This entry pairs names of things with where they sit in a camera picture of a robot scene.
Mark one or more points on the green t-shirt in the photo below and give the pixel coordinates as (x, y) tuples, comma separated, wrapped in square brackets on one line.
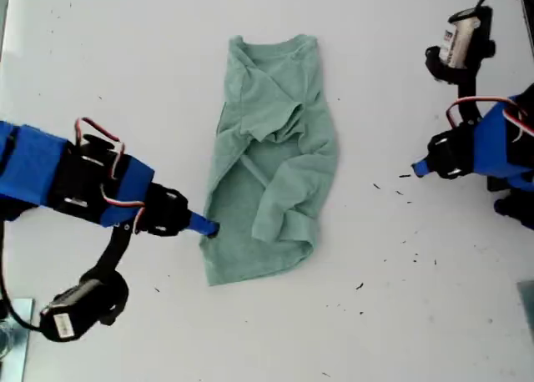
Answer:
[(292, 177)]

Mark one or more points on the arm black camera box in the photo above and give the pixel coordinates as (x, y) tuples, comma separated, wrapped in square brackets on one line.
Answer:
[(67, 319)]

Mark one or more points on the steel base plate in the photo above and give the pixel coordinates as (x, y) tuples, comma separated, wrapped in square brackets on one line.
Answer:
[(23, 357)]

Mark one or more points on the arm white camera box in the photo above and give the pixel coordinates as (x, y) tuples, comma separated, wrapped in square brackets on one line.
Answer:
[(459, 40)]

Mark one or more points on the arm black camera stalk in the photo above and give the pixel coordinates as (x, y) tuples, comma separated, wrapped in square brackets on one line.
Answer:
[(110, 257), (467, 94)]

